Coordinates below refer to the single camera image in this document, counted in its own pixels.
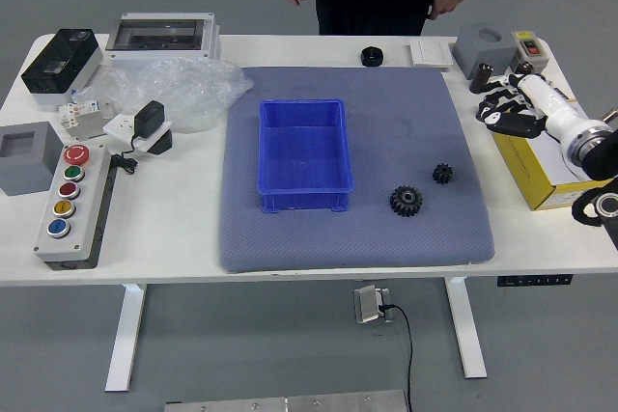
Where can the clear plastic bag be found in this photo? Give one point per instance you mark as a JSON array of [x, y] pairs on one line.
[[193, 89]]

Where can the blue plastic box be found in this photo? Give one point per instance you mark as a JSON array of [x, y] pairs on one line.
[[299, 151]]

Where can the white socket on black base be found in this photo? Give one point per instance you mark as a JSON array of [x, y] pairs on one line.
[[118, 128]]

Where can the black-lidded grey enclosure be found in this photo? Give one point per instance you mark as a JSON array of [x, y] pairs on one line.
[[60, 67]]

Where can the grey block with square hole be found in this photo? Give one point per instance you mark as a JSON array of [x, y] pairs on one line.
[[26, 161]]

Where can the grey block with round hole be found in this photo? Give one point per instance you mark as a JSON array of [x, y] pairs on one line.
[[483, 52]]

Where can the white table leg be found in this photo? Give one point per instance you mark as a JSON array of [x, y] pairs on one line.
[[125, 335], [466, 335]]

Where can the blue-grey mat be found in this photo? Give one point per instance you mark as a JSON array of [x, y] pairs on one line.
[[386, 248]]

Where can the distribution box with clear cover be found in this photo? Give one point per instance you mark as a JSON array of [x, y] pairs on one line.
[[161, 40]]

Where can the metal floor socket box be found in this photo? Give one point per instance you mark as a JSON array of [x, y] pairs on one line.
[[367, 306]]

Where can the person's left hand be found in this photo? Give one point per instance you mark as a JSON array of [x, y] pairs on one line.
[[446, 3]]

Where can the grey five-button control box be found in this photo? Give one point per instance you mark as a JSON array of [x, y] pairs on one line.
[[72, 238]]

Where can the grey switch box red button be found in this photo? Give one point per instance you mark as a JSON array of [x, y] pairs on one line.
[[530, 48]]

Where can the grey metal plate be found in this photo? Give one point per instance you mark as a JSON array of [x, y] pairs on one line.
[[289, 403]]

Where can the black round nut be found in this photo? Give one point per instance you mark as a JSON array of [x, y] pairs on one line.
[[372, 56]]

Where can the white wall switch panel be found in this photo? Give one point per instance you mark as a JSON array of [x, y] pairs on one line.
[[431, 52]]

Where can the small black gear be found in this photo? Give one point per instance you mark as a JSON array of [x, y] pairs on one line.
[[441, 173]]

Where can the black power adapter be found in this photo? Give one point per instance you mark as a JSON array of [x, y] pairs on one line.
[[148, 118]]

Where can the yellow and white cardboard box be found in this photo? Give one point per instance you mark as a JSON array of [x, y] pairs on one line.
[[531, 166]]

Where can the black table height controller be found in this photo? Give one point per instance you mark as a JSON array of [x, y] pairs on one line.
[[536, 281]]

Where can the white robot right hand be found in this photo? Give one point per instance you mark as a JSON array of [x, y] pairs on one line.
[[545, 98]]

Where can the white circuit breaker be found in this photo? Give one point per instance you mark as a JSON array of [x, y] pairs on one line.
[[79, 115]]

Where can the big black gear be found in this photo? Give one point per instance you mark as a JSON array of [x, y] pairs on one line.
[[405, 200]]

